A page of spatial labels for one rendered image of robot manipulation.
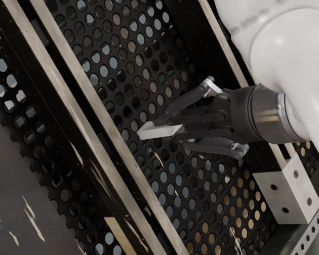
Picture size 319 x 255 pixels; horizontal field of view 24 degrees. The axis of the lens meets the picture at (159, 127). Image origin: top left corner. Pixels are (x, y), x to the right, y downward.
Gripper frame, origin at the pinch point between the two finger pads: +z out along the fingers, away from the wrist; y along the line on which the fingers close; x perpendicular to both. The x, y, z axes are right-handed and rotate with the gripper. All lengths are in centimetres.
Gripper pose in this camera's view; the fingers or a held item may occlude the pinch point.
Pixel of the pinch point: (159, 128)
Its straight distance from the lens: 111.7
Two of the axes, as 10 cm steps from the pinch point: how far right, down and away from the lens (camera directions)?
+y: -4.6, -8.2, -3.3
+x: -5.4, 5.6, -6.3
